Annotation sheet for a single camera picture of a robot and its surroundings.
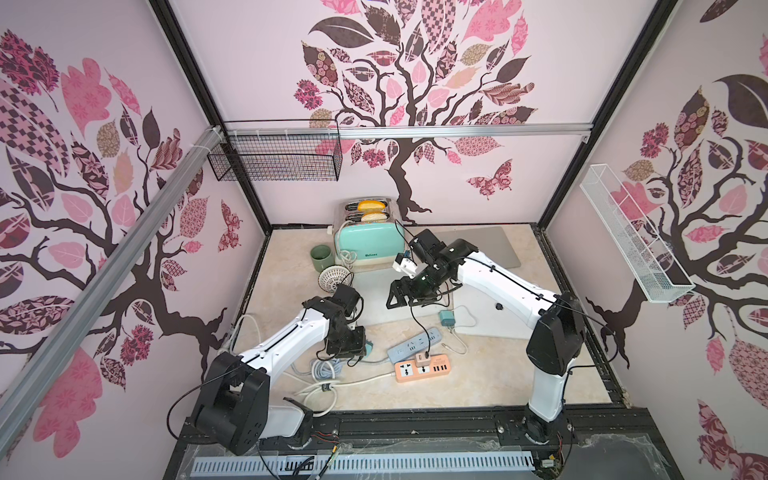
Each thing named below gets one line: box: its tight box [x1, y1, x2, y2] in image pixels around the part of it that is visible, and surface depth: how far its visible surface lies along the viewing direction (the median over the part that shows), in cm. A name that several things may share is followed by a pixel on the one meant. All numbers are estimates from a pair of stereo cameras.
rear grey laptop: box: [462, 226, 521, 269], surface depth 120 cm
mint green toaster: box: [333, 196, 405, 271], surface depth 101 cm
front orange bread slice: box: [361, 213, 387, 221], surface depth 100 cm
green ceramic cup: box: [310, 244, 335, 272], surface depth 106 cm
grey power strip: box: [387, 327, 443, 364], surface depth 87 cm
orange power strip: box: [394, 354, 451, 383], surface depth 83 cm
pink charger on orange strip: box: [415, 353, 431, 368], surface depth 81 cm
